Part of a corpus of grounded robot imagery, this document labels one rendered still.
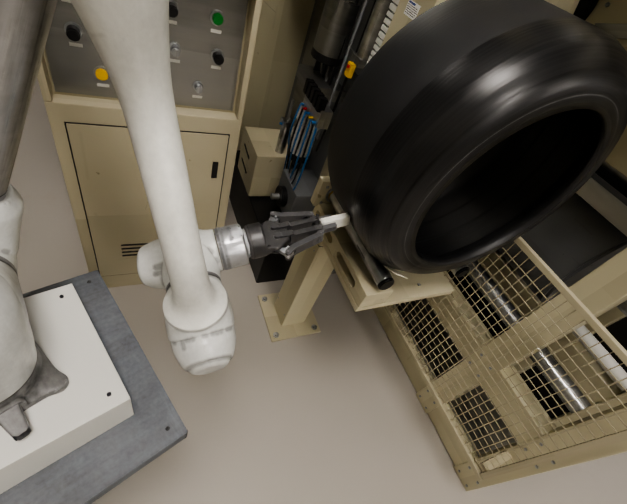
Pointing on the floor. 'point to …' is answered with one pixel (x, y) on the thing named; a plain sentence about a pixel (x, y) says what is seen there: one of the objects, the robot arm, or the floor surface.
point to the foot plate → (286, 325)
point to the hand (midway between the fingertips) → (334, 221)
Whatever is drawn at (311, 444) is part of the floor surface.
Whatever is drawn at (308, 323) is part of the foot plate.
